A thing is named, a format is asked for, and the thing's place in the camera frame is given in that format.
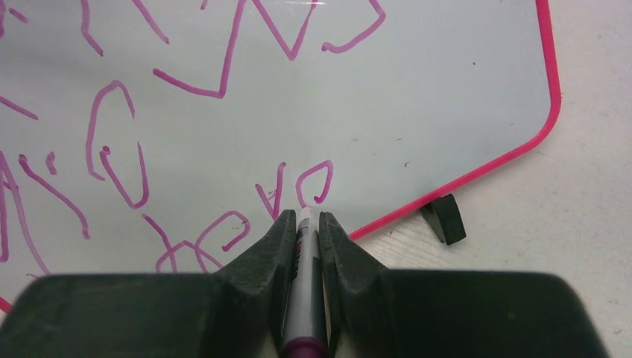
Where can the pink framed whiteboard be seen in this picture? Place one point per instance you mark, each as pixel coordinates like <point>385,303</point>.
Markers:
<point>166,136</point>

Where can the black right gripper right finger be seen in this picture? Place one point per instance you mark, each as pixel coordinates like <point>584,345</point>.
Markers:
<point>388,312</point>

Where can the white marker pen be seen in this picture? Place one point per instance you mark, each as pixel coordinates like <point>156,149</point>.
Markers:
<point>304,332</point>

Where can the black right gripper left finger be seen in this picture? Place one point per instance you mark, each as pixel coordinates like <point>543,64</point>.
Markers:
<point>237,311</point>

